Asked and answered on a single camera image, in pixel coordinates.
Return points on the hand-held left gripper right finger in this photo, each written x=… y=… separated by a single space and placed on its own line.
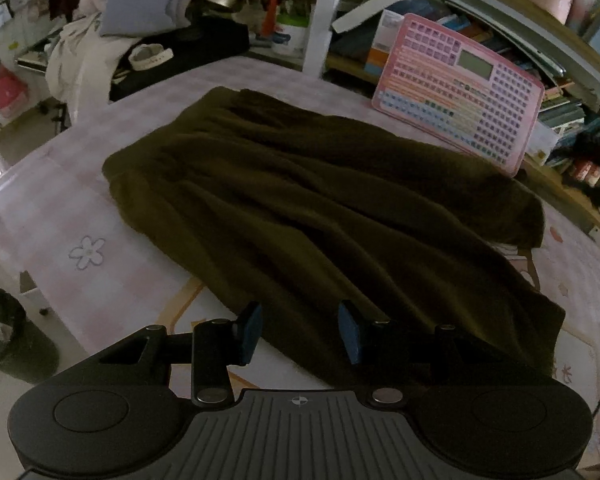
x=351 y=335

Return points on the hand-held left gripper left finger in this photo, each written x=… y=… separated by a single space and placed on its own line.
x=249 y=335

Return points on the olive green garment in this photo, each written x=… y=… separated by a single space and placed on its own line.
x=305 y=210

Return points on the pile of white clothes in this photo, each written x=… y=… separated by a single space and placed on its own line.
x=75 y=50

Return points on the pink checkered table mat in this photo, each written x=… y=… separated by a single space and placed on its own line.
x=105 y=280

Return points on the black trash bin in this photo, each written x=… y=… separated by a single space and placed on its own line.
x=5 y=330

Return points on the pink toy keyboard tablet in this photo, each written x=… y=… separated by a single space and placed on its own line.
x=455 y=90

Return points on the white wristband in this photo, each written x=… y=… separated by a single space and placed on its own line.
x=150 y=60

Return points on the black cloth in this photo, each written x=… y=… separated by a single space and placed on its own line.
x=200 y=40

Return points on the row of books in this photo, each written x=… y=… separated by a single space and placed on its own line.
x=565 y=120

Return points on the white flat box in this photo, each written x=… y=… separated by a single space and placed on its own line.
x=370 y=7

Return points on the pink hanging bag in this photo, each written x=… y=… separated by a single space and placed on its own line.
x=11 y=87

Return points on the white shelf post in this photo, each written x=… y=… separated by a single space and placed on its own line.
x=325 y=20

